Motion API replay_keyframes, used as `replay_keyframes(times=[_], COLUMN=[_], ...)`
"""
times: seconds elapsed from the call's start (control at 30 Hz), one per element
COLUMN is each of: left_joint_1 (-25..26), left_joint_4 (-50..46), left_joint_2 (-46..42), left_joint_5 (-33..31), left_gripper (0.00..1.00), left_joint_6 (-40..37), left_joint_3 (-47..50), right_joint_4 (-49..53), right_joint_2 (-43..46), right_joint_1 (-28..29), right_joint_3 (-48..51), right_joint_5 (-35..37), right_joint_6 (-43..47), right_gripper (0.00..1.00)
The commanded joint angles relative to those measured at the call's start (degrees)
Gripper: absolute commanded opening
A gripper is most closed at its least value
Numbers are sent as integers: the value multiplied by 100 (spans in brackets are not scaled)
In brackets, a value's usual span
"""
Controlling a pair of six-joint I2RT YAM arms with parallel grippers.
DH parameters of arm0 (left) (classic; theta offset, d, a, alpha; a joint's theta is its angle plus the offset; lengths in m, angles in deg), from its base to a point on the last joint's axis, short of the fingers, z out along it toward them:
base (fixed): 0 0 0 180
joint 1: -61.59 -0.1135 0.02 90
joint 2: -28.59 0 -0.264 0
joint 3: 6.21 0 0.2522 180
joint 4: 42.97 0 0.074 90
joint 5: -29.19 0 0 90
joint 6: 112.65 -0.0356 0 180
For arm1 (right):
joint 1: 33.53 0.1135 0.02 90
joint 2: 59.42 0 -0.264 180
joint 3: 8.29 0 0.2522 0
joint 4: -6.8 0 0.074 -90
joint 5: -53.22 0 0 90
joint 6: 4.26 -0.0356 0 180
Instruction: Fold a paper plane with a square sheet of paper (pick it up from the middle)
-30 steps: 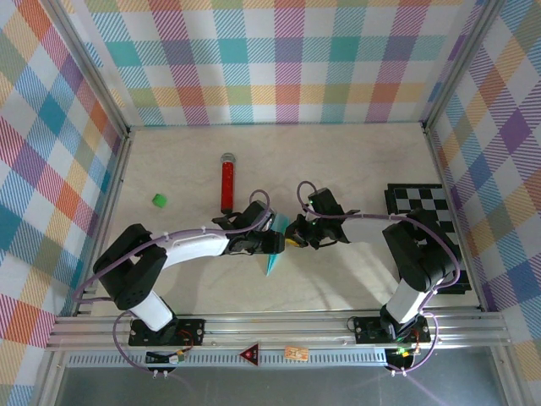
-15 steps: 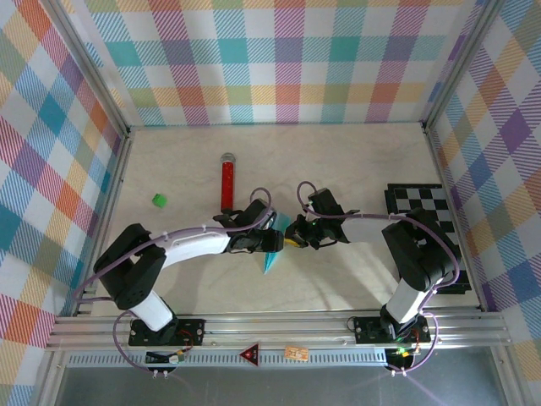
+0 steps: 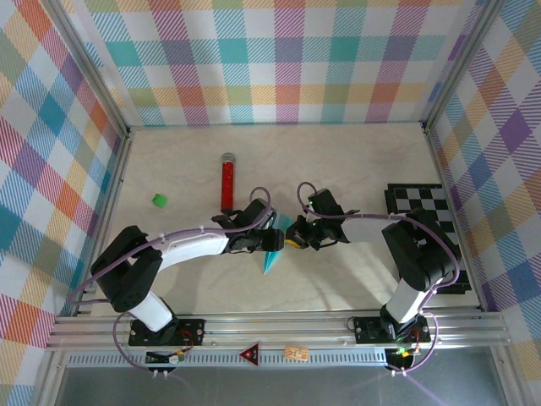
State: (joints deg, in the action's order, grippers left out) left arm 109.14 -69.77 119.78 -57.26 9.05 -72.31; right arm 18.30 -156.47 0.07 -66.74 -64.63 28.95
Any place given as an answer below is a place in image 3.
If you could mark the light blue paper sheet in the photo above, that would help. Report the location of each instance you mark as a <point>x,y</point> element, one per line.
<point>272,260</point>

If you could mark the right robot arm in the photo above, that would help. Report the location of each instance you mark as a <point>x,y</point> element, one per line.
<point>422,249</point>

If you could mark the red glitter tube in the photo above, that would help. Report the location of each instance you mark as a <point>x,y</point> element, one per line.
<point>227,182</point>

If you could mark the green cube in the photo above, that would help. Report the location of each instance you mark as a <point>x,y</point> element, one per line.
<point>159,201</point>

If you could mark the orange sticker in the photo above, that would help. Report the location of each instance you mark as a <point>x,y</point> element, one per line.
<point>295,353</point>

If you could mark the black folding chessboard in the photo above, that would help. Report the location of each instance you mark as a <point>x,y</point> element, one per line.
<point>422,199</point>

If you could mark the red warning triangle sticker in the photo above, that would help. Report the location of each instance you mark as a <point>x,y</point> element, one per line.
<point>250,356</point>

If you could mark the small controller board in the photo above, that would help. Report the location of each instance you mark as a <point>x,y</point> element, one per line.
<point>401,352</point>
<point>175,358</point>

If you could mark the grey metal panel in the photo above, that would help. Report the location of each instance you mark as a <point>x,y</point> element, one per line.
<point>274,387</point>

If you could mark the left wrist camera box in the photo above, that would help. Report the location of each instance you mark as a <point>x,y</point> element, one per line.
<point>253,213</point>

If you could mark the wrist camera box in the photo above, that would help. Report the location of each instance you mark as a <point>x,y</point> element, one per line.
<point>325,203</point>
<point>253,213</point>

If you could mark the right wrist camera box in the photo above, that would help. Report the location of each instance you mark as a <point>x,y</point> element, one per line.
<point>325,203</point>

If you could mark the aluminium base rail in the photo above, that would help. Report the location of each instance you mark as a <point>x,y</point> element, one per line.
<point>274,327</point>

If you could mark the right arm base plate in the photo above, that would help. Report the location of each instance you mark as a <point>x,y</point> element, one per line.
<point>365,330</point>

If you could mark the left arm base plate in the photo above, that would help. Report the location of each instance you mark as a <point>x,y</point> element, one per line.
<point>192,330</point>

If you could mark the aluminium side rail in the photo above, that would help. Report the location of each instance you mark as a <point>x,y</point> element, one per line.
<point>115,190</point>
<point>439,169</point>

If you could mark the aluminium frame post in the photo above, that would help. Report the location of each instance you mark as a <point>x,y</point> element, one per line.
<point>91,67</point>
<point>460,63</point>

